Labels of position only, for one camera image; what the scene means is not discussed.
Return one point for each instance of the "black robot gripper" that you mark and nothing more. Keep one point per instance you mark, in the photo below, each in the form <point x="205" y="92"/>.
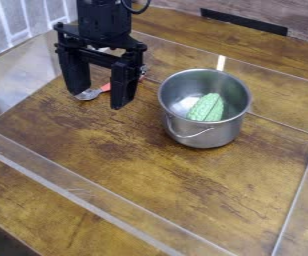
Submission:
<point x="101" y="40"/>

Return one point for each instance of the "green bumpy toy gourd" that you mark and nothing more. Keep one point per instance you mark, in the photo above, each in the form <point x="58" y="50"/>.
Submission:
<point x="208" y="109"/>

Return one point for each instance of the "silver metal pot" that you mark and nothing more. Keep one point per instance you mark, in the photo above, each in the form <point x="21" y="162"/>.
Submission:
<point x="180" y="92"/>

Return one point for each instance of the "red handled metal spoon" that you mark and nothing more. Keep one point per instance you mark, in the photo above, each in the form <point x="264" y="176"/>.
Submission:
<point x="92" y="93"/>

